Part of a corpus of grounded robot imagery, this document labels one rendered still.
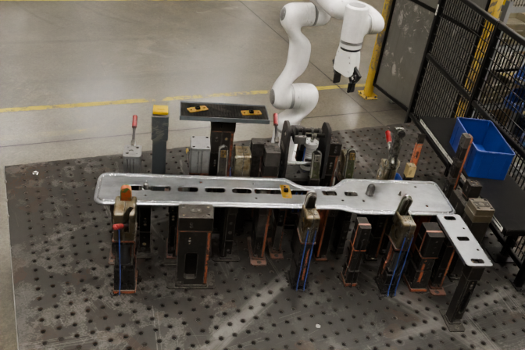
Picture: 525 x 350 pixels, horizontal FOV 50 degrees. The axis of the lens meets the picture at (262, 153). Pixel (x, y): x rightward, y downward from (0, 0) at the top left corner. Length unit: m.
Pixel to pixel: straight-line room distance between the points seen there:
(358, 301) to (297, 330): 0.29
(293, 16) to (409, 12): 2.70
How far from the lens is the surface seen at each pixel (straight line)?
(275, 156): 2.29
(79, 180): 2.73
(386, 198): 2.29
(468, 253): 2.16
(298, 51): 2.56
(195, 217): 1.97
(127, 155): 2.22
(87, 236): 2.43
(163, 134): 2.37
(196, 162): 2.23
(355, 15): 2.10
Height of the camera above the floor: 2.24
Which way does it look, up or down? 31 degrees down
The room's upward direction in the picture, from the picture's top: 8 degrees clockwise
